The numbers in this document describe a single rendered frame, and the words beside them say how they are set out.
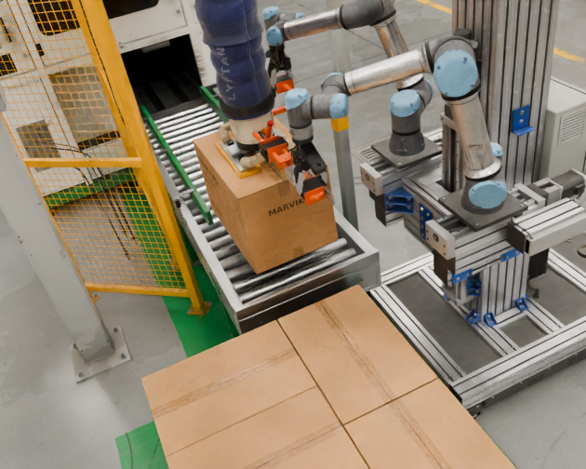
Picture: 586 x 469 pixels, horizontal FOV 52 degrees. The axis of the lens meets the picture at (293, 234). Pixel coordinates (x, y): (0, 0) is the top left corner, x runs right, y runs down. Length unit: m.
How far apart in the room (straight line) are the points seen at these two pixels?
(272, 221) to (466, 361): 1.06
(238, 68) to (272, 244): 0.73
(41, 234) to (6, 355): 1.07
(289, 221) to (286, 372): 0.62
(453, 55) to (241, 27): 0.85
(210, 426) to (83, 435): 1.05
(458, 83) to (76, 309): 2.21
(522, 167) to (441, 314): 0.86
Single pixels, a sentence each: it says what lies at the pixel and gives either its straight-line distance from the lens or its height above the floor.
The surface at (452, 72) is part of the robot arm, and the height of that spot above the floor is 1.63.
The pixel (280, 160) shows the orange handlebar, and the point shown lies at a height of 1.23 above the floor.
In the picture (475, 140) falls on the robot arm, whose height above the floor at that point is 1.39.
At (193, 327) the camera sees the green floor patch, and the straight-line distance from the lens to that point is 3.43.
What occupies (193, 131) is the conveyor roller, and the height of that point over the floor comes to 0.55.
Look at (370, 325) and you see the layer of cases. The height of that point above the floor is 0.54.
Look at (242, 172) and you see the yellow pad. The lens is 2.46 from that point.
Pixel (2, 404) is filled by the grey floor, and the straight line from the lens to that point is 3.58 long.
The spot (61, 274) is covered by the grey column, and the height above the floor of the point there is 0.62.
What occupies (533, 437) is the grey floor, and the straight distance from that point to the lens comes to 2.85.
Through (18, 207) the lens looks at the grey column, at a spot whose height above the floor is 1.03.
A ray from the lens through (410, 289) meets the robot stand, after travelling 3.10.
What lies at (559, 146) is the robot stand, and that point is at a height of 1.08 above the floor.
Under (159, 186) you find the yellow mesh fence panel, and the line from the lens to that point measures 3.00.
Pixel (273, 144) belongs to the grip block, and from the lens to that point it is 2.35.
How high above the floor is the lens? 2.35
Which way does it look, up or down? 37 degrees down
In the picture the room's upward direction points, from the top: 11 degrees counter-clockwise
